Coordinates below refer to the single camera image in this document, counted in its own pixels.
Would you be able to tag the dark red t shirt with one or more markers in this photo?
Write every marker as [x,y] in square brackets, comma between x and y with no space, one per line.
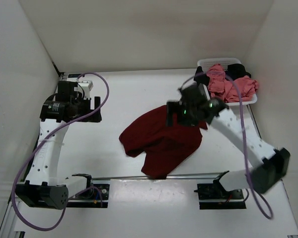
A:
[166,147]

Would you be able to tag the white plastic laundry basket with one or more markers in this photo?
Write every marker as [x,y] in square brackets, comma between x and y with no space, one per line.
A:
[206,64]

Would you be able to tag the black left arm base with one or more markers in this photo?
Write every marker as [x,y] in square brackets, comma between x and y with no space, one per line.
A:
[85,192]

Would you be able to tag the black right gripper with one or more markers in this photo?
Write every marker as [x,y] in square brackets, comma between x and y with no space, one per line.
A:
[176,106]

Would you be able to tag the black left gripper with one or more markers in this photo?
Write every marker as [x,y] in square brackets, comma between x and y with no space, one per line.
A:
[87,101]

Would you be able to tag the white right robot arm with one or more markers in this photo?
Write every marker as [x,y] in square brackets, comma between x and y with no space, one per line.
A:
[265,164]

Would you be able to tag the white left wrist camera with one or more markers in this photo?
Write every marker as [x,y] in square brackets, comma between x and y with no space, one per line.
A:
[85,86]

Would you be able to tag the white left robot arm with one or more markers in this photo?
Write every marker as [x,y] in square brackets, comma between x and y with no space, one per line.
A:
[42,187]

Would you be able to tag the pink t shirt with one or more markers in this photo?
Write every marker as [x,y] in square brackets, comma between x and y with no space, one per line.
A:
[224,87]

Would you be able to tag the black t shirt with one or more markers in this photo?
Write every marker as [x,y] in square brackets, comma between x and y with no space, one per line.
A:
[234,71]

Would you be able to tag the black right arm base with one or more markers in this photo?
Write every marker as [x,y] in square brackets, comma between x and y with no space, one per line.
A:
[212,196]

